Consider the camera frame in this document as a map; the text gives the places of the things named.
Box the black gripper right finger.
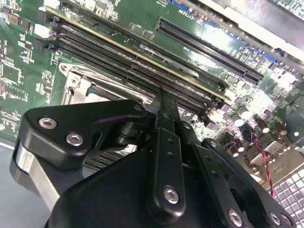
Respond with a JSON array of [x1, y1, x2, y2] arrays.
[[170, 95, 297, 228]]

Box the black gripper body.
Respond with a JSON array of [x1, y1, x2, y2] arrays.
[[48, 150, 226, 228]]

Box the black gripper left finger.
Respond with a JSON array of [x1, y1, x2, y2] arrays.
[[9, 89, 187, 224]]

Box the silver CPU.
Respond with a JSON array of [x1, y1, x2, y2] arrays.
[[83, 82, 152, 104]]

